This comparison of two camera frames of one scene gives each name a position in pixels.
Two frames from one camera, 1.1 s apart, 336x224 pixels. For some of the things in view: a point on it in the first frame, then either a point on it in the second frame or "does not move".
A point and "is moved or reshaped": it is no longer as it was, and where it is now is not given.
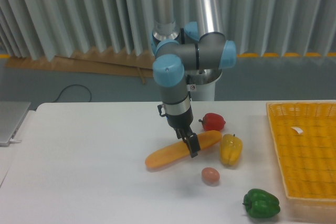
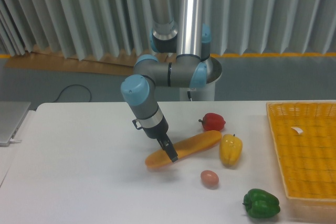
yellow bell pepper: x=230 y=149 does not move
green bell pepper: x=259 y=204 does not move
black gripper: x=181 y=123 to x=156 y=131
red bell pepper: x=212 y=121 does not move
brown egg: x=210 y=176 is moved or reshaped
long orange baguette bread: x=180 y=151 does not move
